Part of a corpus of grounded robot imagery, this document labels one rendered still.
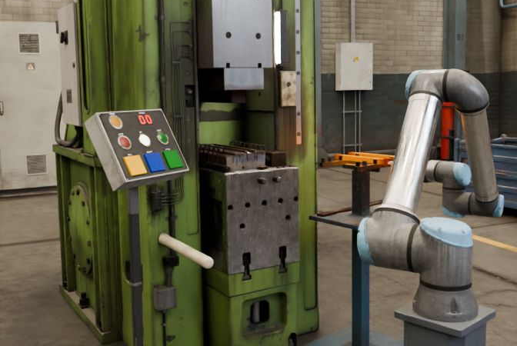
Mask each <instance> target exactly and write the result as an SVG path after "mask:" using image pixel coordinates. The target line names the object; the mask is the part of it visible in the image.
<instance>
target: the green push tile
mask: <svg viewBox="0 0 517 346"><path fill-rule="evenodd" d="M162 154H163V156H164V158H165V160H166V163H167V165H168V167H169V169H170V170H171V169H175V168H182V167H183V164H182V161H181V159H180V157H179V156H178V152H177V151H176V150H171V151H163V152H162Z"/></svg>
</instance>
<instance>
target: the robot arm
mask: <svg viewBox="0 0 517 346"><path fill-rule="evenodd" d="M405 87H406V90H405V96H406V98H407V100H408V101H409V104H408V107H407V111H406V114H405V119H404V122H403V126H402V131H401V134H400V137H399V143H398V145H397V149H396V152H395V157H394V160H393V161H390V162H388V164H389V165H391V166H392V169H391V172H390V175H389V180H388V184H387V187H386V190H385V195H384V198H383V201H382V205H381V206H379V207H377V208H375V210H374V211H373V215H372V218H364V219H363V220H362V221H361V223H360V225H359V229H358V234H357V246H358V251H359V256H360V258H361V259H362V260H363V261H364V262H365V263H366V264H370V265H374V266H376V267H381V268H390V269H395V270H400V271H409V272H414V273H419V287H418V289H417V292H416V293H415V297H414V298H413V301H412V309H413V311H414V312H415V313H416V314H418V315H420V316H422V317H424V318H427V319H430V320H433V321H441V322H465V321H471V320H473V319H475V318H477V316H478V314H479V306H478V304H477V301H476V299H475V295H474V293H473V291H472V246H473V241H472V229H471V228H470V227H469V226H468V225H467V224H465V223H463V222H461V221H457V220H453V219H450V218H437V217H432V218H423V219H422V220H421V221H420V220H419V218H418V216H417V215H416V211H417V207H418V203H419V198H420V194H421V190H422V185H423V182H425V183H428V182H432V181H433V182H439V183H442V213H443V214H444V215H446V216H449V217H453V218H464V217H465V215H478V216H485V217H492V218H499V217H501V215H502V212H503V207H504V196H503V195H499V191H498V189H497V184H496V178H495V169H494V163H493V157H492V147H491V142H490V137H489V127H488V121H487V115H486V110H485V109H486V108H487V107H488V106H489V95H488V92H487V91H486V89H485V87H484V86H483V85H482V83H481V82H480V81H479V80H478V79H476V78H475V77H474V76H472V75H470V74H469V73H467V72H464V71H462V70H458V69H436V70H427V69H423V70H419V71H414V72H413V73H412V74H411V75H410V76H409V78H408V80H407V82H406V86H405ZM443 102H451V103H453V104H454V105H455V110H456V111H458V112H460V114H461V118H462V127H463V131H464V136H465V144H466V148H467V153H468V158H469V166H470V168H469V166H468V165H466V164H463V163H460V162H449V161H435V160H431V161H429V156H430V151H431V148H432V143H433V138H434V135H435V130H436V125H437V122H438V119H439V112H440V109H441V108H442V103H443ZM428 161H429V162H428ZM471 176H472V183H473V188H474V193H469V192H465V186H466V185H468V184H469V182H470V181H471Z"/></svg>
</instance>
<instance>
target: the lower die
mask: <svg viewBox="0 0 517 346"><path fill-rule="evenodd" d="M205 145H208V144H205ZM213 146H217V145H213ZM226 146H231V145H226ZM206 147H207V149H206V150H205V161H208V146H206ZM218 147H222V146H218ZM232 147H236V148H242V147H237V146H232ZM203 148H204V146H202V149H201V159H202V160H203V158H204V157H203ZM212 148H213V147H211V150H209V160H210V162H212ZM223 148H224V150H225V153H223V150H222V148H220V151H218V163H219V164H220V165H226V166H229V167H230V168H231V171H239V170H247V169H255V168H257V167H259V166H265V151H261V150H256V149H251V148H245V149H250V150H254V153H251V154H248V152H247V151H246V150H241V149H236V148H227V147H223ZM216 150H217V148H215V151H214V150H213V155H214V163H216V162H217V154H216ZM242 167H244V168H242Z"/></svg>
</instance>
